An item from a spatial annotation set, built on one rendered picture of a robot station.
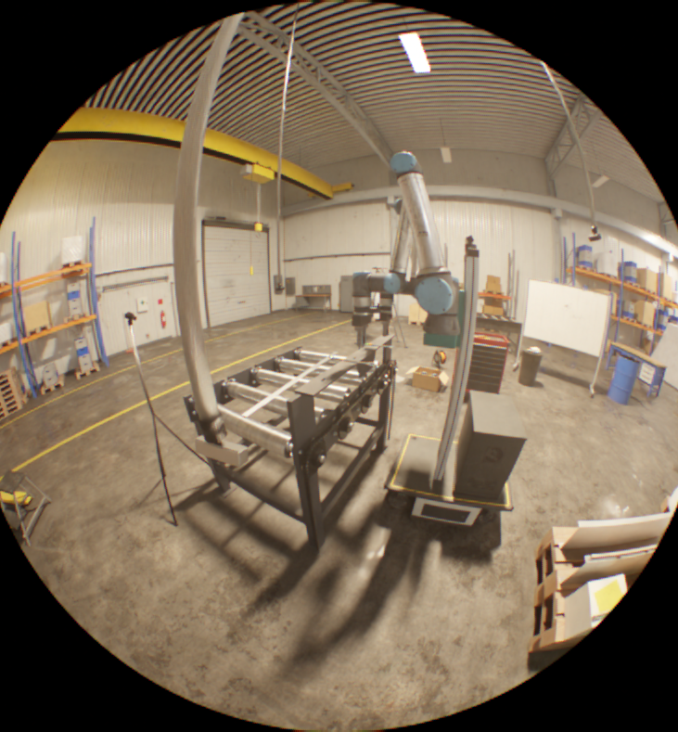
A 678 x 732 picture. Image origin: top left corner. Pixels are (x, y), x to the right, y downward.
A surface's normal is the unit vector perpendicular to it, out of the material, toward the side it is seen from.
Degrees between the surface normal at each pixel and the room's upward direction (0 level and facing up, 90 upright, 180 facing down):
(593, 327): 90
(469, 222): 90
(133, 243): 90
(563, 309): 90
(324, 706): 0
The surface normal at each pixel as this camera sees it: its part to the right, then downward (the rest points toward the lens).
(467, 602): -0.01, -0.94
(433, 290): -0.53, 0.37
